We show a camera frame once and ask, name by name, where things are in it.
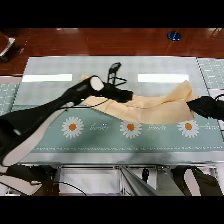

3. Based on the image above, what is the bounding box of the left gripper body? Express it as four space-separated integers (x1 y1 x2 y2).
103 84 135 104

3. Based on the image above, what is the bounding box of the pale yellow shirt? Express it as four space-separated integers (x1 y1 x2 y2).
79 74 201 126

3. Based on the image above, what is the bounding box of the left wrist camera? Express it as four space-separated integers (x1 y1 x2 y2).
106 61 128 87

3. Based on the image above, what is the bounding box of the silver frame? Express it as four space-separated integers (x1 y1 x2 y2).
0 161 224 197

